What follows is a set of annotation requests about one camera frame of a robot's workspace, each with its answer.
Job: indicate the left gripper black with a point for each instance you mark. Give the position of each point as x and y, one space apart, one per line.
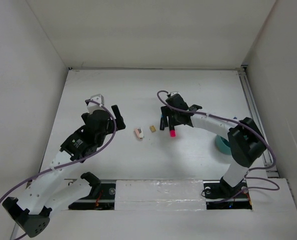
120 125

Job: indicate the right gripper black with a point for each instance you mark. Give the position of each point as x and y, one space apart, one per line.
167 111

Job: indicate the pink capped black highlighter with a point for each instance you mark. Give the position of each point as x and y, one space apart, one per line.
172 130

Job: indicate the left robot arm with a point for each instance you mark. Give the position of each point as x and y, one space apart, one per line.
33 209

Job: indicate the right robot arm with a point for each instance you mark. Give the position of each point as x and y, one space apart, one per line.
242 137

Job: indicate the blue capped black highlighter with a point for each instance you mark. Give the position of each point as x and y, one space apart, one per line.
161 125

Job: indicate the small yellow sharpener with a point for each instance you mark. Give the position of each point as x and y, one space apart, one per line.
152 128

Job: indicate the pink eraser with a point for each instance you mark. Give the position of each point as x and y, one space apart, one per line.
139 133

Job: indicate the teal round container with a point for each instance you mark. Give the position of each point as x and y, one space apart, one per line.
223 145

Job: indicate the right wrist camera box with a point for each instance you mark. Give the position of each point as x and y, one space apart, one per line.
172 93

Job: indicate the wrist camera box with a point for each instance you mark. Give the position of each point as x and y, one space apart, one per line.
172 93
96 102

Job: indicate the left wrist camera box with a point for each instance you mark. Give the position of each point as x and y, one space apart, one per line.
96 102

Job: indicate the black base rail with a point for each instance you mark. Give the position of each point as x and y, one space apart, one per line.
105 199

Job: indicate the aluminium side rail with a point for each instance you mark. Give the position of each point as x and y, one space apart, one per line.
267 157

